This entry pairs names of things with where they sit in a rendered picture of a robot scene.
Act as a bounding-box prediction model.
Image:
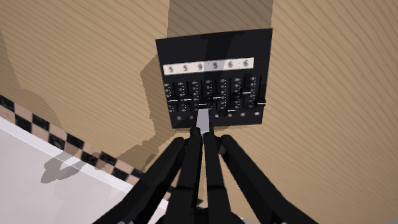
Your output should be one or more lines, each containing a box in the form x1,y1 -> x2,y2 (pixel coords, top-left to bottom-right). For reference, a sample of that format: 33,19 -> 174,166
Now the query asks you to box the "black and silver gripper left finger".
92,109 -> 204,224

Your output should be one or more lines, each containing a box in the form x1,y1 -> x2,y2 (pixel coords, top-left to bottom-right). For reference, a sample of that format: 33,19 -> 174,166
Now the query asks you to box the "black lighting desk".
155,28 -> 273,129

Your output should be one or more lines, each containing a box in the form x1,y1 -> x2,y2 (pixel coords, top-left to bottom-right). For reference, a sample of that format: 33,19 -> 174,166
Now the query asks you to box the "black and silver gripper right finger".
202,109 -> 319,224

